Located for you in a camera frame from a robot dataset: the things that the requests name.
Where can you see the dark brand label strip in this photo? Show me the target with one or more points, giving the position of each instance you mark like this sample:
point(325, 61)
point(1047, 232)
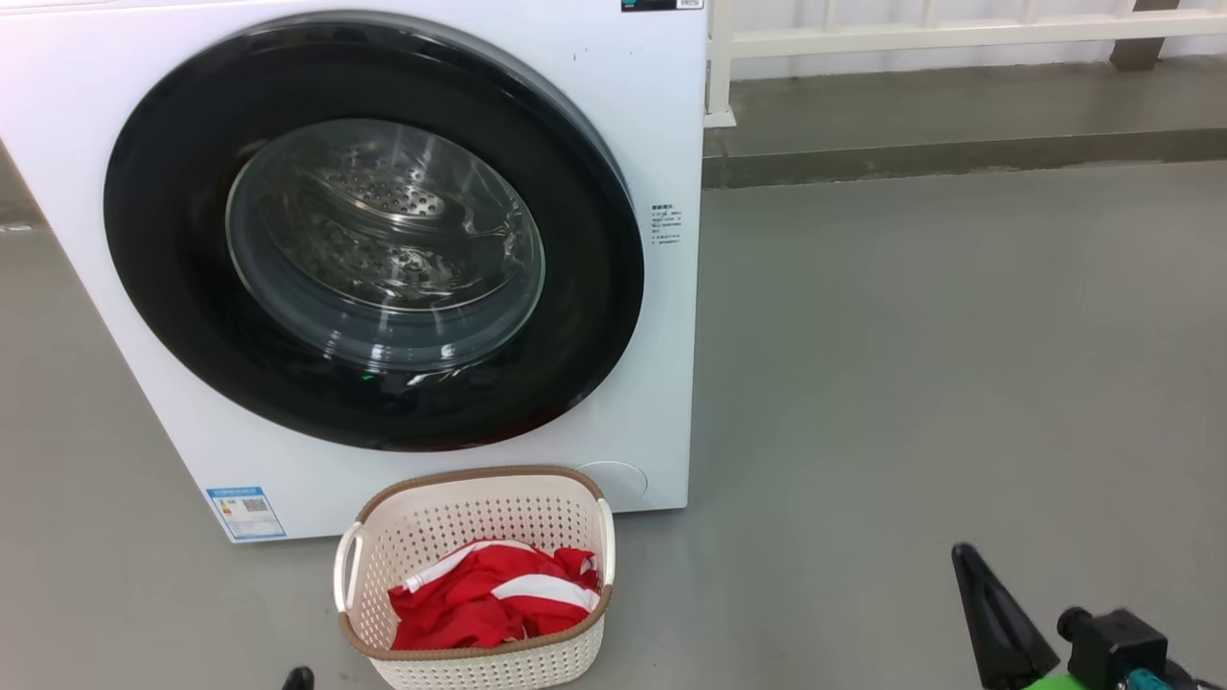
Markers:
point(661, 5)

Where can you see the round white filter cover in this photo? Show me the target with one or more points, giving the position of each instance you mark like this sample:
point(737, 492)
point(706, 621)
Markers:
point(613, 484)

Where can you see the red and white garment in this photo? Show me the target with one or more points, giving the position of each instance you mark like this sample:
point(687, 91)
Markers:
point(470, 604)

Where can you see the blue energy label sticker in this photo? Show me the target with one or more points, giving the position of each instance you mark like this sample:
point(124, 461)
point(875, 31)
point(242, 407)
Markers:
point(247, 513)

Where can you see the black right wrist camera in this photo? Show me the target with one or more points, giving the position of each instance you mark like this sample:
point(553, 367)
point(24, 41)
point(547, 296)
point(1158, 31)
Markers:
point(1117, 647)

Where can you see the perforated steel washer drum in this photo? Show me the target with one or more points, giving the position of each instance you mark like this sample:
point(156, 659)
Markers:
point(383, 240)

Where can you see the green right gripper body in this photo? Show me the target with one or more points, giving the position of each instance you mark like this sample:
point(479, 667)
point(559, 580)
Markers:
point(1059, 682)

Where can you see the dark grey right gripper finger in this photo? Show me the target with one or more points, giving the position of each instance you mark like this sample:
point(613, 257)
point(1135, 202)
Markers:
point(987, 632)
point(1026, 652)

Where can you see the small printed text sticker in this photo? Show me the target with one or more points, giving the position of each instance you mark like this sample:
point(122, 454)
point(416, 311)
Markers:
point(666, 223)

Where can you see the grey pillar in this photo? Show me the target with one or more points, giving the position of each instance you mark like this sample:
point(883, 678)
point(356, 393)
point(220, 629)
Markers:
point(1141, 38)

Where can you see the white front-load washing machine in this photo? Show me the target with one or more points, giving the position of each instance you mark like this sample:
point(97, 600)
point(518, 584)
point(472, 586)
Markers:
point(661, 383)

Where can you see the cream basket with brown rim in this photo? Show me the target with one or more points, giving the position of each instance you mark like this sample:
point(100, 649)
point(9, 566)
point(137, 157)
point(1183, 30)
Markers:
point(451, 513)

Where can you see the round black glass washer door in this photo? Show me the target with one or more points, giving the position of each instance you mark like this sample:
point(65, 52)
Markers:
point(163, 249)

